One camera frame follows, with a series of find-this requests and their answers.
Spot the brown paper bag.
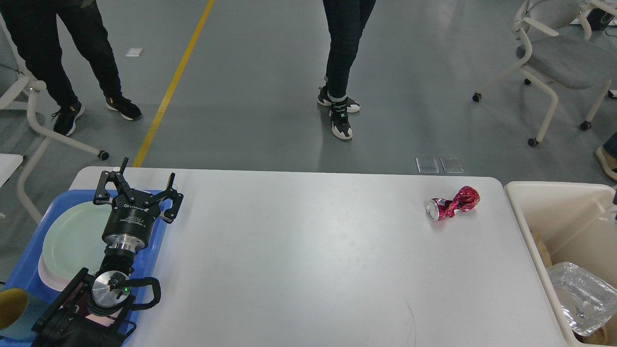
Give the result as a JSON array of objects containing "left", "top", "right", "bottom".
[
  {"left": 577, "top": 326, "right": 617, "bottom": 346},
  {"left": 531, "top": 231, "right": 553, "bottom": 268}
]

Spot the aluminium foil tray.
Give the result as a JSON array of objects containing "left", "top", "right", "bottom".
[{"left": 547, "top": 262, "right": 617, "bottom": 336}]

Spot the floor outlet plate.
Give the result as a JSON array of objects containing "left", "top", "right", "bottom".
[
  {"left": 440, "top": 157, "right": 465, "bottom": 174},
  {"left": 415, "top": 157, "right": 440, "bottom": 174}
]

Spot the green plate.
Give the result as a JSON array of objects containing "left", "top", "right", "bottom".
[{"left": 42, "top": 202, "right": 111, "bottom": 280}]

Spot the brown paper bag in bin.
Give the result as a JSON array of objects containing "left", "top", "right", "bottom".
[{"left": 577, "top": 326, "right": 617, "bottom": 346}]

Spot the red foil wrapper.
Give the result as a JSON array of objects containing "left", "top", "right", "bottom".
[{"left": 426, "top": 186, "right": 481, "bottom": 221}]

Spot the grey chair at left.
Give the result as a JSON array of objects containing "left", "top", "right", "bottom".
[{"left": 0, "top": 14, "right": 110, "bottom": 225}]

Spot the person in dark sneakers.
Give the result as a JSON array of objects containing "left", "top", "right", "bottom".
[{"left": 317, "top": 0, "right": 376, "bottom": 140}]

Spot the dark green mug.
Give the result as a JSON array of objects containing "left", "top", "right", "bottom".
[{"left": 0, "top": 288, "right": 49, "bottom": 341}]

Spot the standing person in black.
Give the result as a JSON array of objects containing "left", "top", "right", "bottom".
[{"left": 1, "top": 0, "right": 142, "bottom": 136}]

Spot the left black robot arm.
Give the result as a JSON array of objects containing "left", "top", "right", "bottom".
[{"left": 32, "top": 158, "right": 184, "bottom": 347}]

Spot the right floor outlet plate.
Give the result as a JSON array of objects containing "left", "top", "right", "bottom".
[{"left": 440, "top": 157, "right": 465, "bottom": 174}]

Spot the white paper scrap on floor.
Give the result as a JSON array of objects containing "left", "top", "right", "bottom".
[{"left": 125, "top": 47, "right": 144, "bottom": 57}]

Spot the blue plastic tray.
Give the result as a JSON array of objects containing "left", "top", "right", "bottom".
[{"left": 0, "top": 189, "right": 167, "bottom": 347}]

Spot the pink plate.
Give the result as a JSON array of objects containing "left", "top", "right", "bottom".
[{"left": 38, "top": 255, "right": 75, "bottom": 292}]

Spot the beige plastic bin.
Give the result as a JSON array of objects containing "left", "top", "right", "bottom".
[{"left": 505, "top": 182, "right": 617, "bottom": 347}]

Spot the white grey office chair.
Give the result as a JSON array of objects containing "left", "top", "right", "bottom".
[{"left": 472, "top": 0, "right": 616, "bottom": 147}]

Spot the left floor outlet plate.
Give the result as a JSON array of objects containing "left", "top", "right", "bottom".
[{"left": 415, "top": 157, "right": 440, "bottom": 174}]

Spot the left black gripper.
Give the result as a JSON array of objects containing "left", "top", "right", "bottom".
[{"left": 93, "top": 157, "right": 184, "bottom": 251}]

